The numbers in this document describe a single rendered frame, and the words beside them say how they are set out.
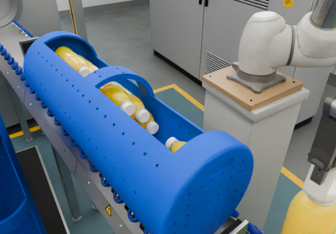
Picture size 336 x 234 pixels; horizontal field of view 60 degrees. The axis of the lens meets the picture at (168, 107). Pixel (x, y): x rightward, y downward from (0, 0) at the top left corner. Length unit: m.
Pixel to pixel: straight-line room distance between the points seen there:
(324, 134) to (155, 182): 0.33
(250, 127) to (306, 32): 0.39
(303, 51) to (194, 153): 0.72
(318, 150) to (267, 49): 0.81
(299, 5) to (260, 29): 1.09
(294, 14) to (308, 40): 1.10
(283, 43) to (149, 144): 0.71
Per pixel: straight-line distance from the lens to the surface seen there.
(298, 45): 1.18
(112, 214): 0.92
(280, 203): 2.18
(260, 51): 1.16
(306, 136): 2.81
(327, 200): 0.48
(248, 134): 1.20
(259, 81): 1.22
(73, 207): 1.94
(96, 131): 0.74
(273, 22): 1.15
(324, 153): 0.38
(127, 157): 0.64
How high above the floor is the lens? 1.61
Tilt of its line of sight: 34 degrees down
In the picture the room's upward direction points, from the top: straight up
